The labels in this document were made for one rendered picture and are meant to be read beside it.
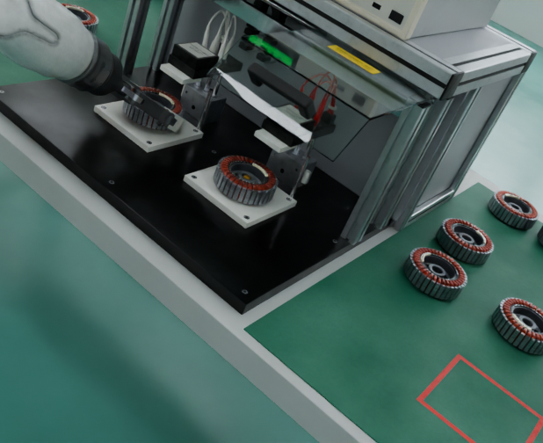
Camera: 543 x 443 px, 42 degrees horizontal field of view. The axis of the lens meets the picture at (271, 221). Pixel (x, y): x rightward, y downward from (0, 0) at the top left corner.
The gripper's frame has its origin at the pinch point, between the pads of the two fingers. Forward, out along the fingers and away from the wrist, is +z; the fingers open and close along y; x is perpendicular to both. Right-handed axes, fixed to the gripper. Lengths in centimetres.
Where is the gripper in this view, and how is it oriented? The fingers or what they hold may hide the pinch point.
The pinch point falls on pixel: (153, 106)
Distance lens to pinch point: 136.5
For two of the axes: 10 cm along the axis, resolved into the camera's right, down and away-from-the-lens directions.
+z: 3.3, 1.7, 9.3
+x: 5.8, -8.1, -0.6
